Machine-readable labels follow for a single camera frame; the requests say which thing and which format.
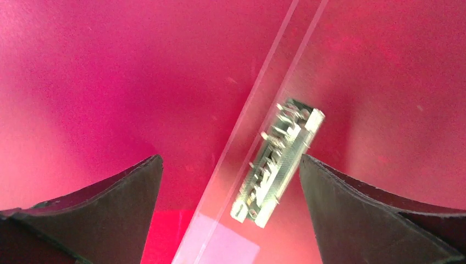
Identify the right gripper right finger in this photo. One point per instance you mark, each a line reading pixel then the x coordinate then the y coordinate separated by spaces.
pixel 355 222

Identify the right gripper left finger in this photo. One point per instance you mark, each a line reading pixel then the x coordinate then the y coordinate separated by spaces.
pixel 105 222

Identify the silver folder clip mechanism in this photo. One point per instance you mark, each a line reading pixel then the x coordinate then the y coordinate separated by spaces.
pixel 287 139

